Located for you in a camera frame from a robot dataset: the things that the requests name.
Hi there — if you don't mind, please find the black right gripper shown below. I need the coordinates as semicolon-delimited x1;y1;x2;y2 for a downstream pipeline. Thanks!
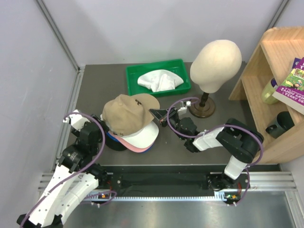
150;106;186;141

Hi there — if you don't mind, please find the blue cap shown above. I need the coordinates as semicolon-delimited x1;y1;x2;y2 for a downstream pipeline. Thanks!
105;132;154;153

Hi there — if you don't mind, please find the white cap black logo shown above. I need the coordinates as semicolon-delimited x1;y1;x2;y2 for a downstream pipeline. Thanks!
100;113;159;148

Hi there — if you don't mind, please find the pink and white cap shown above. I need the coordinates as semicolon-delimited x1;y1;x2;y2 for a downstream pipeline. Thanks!
109;134;154;153

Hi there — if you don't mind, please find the white grey cap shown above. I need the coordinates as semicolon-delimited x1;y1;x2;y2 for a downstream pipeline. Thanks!
137;69;184;92

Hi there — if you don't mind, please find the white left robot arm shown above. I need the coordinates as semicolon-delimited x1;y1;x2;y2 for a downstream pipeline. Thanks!
17;110;109;228

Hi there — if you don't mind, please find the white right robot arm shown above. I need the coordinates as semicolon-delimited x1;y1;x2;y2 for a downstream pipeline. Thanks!
149;107;264;191

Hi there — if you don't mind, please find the dark wooden stand base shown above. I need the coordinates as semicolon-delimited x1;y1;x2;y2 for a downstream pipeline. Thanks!
189;92;215;118

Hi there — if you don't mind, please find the green plastic tray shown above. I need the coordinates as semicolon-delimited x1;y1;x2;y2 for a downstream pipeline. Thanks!
126;59;191;97

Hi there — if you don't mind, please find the cream mannequin head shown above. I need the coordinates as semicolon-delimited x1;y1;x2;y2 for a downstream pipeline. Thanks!
190;39;242;94

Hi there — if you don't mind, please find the yellow mug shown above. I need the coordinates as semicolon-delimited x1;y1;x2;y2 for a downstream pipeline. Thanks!
261;78;278;105

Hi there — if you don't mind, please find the wooden shelf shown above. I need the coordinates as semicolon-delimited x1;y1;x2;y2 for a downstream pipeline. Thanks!
228;26;304;164

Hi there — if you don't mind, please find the dark green mug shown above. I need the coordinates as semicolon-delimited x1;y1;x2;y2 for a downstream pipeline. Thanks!
266;111;294;139

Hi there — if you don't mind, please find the purple paperback book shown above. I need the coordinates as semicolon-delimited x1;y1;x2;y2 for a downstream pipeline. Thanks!
273;58;304;114

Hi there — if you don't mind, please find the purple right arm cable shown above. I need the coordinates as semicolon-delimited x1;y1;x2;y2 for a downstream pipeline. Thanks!
167;97;265;206

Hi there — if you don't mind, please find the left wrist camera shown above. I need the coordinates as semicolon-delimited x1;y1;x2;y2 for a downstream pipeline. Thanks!
63;109;91;132

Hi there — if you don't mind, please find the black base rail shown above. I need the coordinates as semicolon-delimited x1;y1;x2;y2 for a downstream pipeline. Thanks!
53;165;281;197

